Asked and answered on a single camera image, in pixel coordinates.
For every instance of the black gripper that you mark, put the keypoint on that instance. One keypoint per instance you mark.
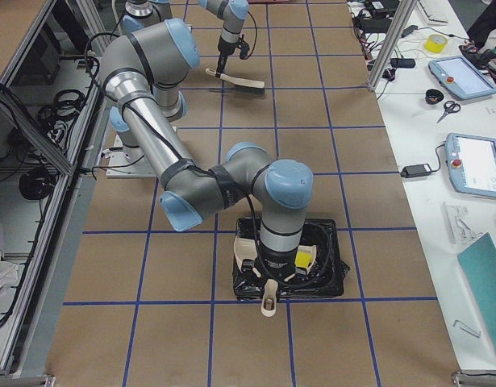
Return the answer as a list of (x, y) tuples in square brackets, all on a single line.
[(278, 260), (223, 56)]

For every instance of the black power brick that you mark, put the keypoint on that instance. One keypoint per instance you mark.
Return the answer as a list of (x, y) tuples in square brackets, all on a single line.
[(416, 170)]

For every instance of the white plastic dustpan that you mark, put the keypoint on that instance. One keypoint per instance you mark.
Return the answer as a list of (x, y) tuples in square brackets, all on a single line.
[(269, 287)]

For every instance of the teal folder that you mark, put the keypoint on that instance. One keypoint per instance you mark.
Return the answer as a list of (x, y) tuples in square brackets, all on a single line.
[(478, 262)]

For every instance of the black round bowl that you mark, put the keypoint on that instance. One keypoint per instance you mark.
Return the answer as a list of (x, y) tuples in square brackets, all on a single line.
[(433, 96)]

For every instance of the teach pendant near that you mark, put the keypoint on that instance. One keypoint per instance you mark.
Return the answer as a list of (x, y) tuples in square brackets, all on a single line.
[(471, 162)]

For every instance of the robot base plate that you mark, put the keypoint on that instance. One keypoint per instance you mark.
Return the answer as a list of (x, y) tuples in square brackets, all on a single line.
[(142, 153)]

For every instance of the aluminium frame post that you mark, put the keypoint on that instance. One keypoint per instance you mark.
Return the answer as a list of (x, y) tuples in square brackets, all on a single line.
[(398, 24)]

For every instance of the black scissors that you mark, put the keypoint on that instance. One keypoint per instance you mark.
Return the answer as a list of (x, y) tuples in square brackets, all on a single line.
[(450, 107)]

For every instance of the yellow sponge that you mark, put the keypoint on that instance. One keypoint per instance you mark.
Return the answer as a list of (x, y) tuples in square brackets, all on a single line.
[(303, 260)]

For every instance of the allen key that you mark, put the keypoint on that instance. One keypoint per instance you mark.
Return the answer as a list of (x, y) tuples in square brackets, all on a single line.
[(466, 328)]

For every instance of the teach pendant far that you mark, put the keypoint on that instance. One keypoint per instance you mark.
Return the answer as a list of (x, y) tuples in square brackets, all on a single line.
[(461, 78)]

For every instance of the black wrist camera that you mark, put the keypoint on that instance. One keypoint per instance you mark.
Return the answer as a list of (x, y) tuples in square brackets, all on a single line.
[(244, 48)]

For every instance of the teach pendant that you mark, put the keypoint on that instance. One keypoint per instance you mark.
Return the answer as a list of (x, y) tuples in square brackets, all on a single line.
[(461, 78), (471, 162)]

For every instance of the right black lined bin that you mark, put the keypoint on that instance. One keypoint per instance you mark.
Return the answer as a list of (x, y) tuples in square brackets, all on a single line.
[(328, 274)]

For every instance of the white hand brush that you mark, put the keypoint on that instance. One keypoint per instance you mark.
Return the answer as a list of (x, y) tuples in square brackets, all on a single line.
[(241, 84)]

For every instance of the yellow tape roll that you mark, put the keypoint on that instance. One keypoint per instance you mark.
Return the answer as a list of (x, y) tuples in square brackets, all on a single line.
[(435, 43)]

